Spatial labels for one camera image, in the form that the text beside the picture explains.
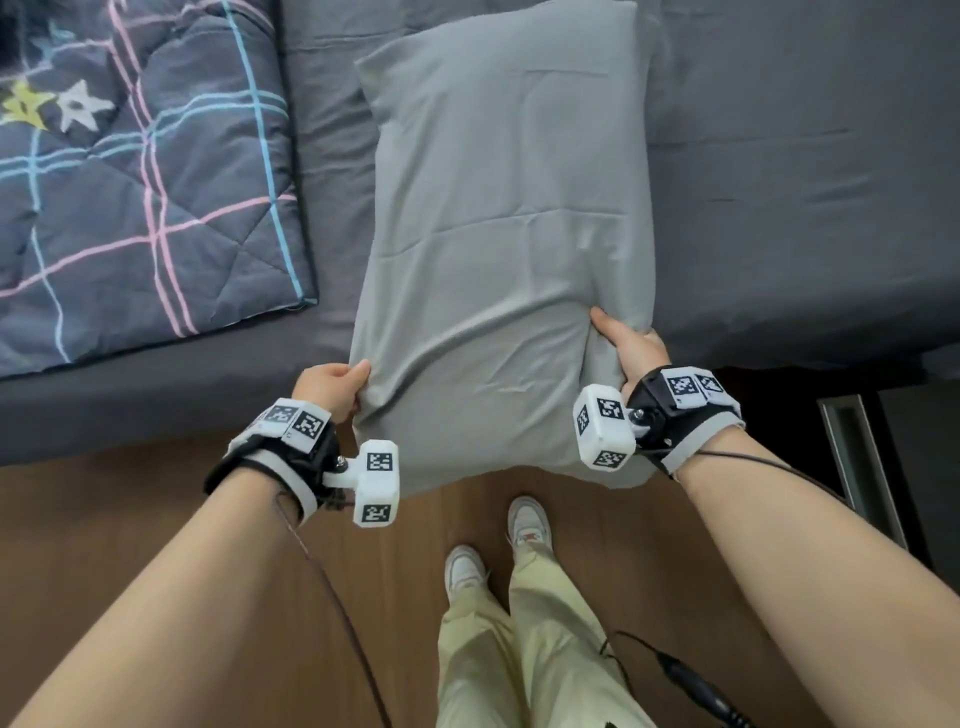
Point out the person's left hand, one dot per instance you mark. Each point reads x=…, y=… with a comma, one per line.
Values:
x=330, y=386

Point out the person's right hand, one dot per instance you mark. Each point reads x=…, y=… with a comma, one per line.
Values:
x=637, y=352

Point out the grey pillowcase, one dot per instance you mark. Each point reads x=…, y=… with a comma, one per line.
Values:
x=510, y=225

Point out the person's left forearm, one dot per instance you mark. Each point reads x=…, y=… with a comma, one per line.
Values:
x=150, y=622

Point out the person's right forearm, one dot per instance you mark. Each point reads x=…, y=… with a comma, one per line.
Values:
x=825, y=585

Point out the person's white right shoe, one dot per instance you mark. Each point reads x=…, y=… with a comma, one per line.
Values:
x=529, y=521

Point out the person's white shoe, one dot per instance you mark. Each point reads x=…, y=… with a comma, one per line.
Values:
x=529, y=521
x=463, y=570

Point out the person's white left shoe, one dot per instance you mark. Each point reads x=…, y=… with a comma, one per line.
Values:
x=463, y=570

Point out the person's light green trousers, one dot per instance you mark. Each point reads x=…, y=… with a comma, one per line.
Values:
x=540, y=652

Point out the dark grey bed sheet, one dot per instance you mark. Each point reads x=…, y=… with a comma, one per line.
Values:
x=787, y=187

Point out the dark plaid quilt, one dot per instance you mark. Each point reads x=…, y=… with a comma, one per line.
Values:
x=112, y=225

